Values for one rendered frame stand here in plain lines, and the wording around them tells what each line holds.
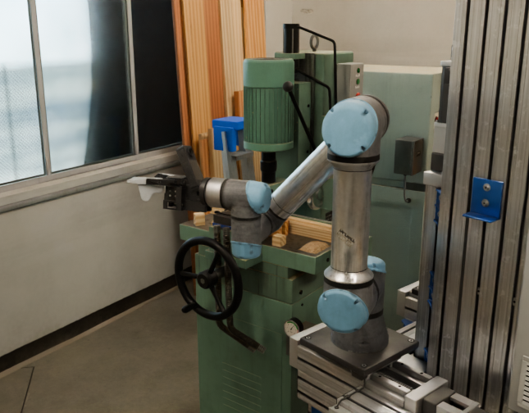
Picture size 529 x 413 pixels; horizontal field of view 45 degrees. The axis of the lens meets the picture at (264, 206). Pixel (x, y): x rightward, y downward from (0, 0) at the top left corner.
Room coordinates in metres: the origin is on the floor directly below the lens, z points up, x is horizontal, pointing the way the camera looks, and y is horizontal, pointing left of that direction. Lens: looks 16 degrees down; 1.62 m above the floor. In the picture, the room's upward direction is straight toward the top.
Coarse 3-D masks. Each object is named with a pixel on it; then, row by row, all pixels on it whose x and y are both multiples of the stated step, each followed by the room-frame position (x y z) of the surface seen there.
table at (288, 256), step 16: (192, 224) 2.26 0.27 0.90; (208, 224) 2.26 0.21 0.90; (288, 240) 2.07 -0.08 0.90; (304, 240) 2.07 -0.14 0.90; (320, 240) 2.07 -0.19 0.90; (208, 256) 2.05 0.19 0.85; (272, 256) 2.01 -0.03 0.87; (288, 256) 1.97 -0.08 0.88; (304, 256) 1.93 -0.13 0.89; (320, 256) 1.93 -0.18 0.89
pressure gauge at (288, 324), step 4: (288, 320) 1.89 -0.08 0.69; (292, 320) 1.88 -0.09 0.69; (296, 320) 1.89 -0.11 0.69; (284, 324) 1.90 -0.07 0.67; (288, 324) 1.89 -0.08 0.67; (292, 324) 1.88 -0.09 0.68; (296, 324) 1.87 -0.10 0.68; (300, 324) 1.88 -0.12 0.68; (284, 328) 1.90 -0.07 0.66; (288, 328) 1.89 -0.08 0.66; (292, 328) 1.88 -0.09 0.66; (296, 328) 1.87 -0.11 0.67; (300, 328) 1.88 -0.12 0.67; (288, 332) 1.89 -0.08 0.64; (292, 332) 1.88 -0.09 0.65; (296, 332) 1.87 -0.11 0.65
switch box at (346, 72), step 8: (344, 64) 2.36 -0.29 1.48; (352, 64) 2.35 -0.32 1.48; (360, 64) 2.40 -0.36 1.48; (344, 72) 2.35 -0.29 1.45; (352, 72) 2.34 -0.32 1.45; (360, 72) 2.39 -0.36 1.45; (344, 80) 2.35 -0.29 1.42; (352, 80) 2.35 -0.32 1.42; (360, 80) 2.40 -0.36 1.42; (344, 88) 2.35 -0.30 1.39; (352, 88) 2.35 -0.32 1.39; (360, 88) 2.40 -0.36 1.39; (344, 96) 2.35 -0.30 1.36; (352, 96) 2.35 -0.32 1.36
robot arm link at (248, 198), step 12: (228, 180) 1.50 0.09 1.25; (240, 180) 1.50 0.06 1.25; (252, 180) 1.50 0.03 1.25; (228, 192) 1.47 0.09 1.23; (240, 192) 1.46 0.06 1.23; (252, 192) 1.45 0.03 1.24; (264, 192) 1.46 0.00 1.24; (228, 204) 1.48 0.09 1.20; (240, 204) 1.46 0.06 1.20; (252, 204) 1.45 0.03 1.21; (264, 204) 1.46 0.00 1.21; (240, 216) 1.46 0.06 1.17; (252, 216) 1.46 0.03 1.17
